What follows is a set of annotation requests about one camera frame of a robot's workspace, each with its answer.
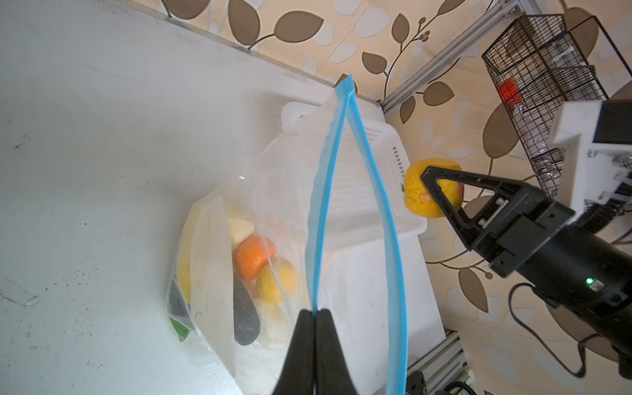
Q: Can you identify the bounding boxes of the yellow toy lemon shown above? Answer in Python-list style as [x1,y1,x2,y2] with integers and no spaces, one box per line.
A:
[176,231,192,304]

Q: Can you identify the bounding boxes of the yellow red toy peach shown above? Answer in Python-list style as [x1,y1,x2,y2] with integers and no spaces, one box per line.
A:
[403,158,464,218]

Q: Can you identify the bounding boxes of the small yellow toy fruit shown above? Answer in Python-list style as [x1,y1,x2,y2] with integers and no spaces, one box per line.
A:
[256,257,299,304]

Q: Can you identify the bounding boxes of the black wire basket right wall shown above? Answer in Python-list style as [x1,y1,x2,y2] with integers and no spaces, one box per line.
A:
[482,8,631,197]

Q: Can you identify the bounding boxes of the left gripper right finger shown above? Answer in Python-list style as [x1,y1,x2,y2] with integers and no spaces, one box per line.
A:
[314,309,357,395]

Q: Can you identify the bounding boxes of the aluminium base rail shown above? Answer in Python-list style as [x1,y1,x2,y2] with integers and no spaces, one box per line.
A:
[405,330,467,394]

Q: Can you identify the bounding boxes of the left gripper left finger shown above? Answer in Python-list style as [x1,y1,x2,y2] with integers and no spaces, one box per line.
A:
[273,309,315,395]

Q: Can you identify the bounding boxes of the beige toy potato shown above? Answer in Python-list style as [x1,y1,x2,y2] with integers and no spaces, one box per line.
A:
[227,217,254,250]

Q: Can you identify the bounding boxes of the white perforated plastic basket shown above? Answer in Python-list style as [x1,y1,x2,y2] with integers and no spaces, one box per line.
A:
[271,102,427,252]

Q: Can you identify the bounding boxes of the dark toy eggplant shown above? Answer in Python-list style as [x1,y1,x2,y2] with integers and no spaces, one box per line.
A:
[233,276,261,346]

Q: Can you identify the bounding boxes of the orange toy tangerine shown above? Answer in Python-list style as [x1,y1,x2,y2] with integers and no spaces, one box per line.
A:
[234,235,277,281]

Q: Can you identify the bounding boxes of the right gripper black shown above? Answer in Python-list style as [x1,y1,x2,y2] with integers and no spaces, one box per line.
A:
[421,166,631,356]

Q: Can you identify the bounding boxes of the red capped item in basket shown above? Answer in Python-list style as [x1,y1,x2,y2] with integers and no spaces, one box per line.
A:
[497,79,523,105]

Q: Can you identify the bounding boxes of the clear zip bag blue zipper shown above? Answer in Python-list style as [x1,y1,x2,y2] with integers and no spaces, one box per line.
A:
[182,77,408,394]

